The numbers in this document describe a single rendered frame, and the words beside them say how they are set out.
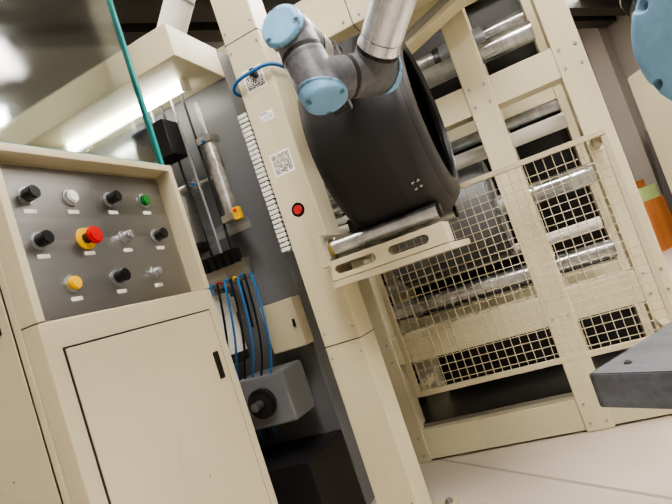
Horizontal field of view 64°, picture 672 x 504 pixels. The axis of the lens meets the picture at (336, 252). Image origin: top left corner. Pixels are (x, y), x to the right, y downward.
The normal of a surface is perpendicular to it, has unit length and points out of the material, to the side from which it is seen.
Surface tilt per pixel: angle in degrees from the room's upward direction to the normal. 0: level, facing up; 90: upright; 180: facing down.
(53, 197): 90
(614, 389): 90
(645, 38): 96
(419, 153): 112
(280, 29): 78
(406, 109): 94
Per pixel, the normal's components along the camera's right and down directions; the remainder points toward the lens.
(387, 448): -0.37, 0.06
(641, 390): -0.82, 0.24
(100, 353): 0.88, -0.32
